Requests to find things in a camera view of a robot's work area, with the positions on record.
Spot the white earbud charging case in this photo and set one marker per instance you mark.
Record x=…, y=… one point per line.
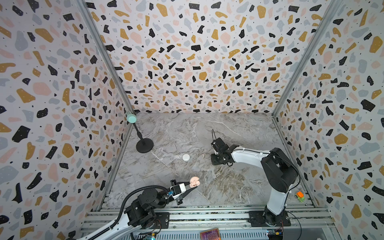
x=186, y=157

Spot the pink circuit board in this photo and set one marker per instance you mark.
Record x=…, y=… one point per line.
x=212, y=234

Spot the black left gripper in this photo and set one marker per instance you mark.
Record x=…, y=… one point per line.
x=179, y=183

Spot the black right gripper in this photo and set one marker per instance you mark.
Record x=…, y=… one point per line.
x=216, y=154

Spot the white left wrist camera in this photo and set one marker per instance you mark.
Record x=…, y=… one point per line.
x=175, y=191

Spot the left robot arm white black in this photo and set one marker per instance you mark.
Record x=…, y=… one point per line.
x=138, y=208

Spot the aluminium corner post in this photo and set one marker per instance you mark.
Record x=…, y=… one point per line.
x=87, y=17
x=327, y=18

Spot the black microphone stand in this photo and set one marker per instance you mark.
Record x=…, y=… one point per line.
x=144, y=145

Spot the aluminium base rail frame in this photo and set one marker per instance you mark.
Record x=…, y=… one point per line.
x=197, y=213

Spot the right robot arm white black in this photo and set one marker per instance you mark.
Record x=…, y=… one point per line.
x=279, y=169

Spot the orange green toy truck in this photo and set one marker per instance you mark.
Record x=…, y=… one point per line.
x=300, y=196

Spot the green microphone head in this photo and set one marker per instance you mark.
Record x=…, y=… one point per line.
x=131, y=118

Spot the aluminium corner post right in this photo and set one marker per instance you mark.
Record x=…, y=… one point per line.
x=327, y=18

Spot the pink round earbud case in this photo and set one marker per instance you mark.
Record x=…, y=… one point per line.
x=194, y=182

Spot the aluminium corner post left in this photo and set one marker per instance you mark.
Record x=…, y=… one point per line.
x=87, y=17

